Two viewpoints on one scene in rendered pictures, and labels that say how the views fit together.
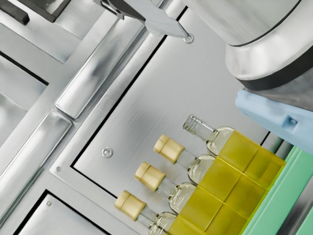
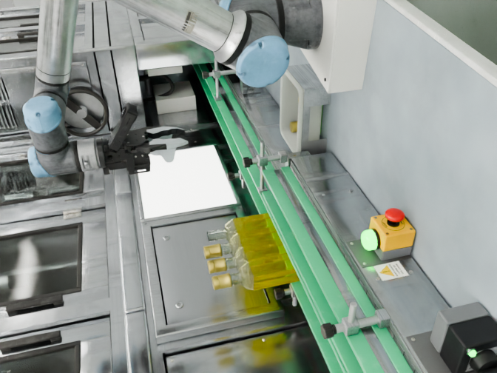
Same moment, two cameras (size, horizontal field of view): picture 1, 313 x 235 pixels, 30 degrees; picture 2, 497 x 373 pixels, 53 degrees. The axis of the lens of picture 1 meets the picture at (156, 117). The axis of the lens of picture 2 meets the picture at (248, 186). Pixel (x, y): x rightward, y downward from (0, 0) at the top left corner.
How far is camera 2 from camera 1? 84 cm
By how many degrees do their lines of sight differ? 46
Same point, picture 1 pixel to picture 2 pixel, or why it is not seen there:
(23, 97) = (99, 332)
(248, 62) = (234, 38)
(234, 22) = (222, 25)
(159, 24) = (173, 142)
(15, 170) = (135, 355)
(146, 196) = (222, 304)
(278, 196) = (278, 197)
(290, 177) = (274, 189)
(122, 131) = (177, 291)
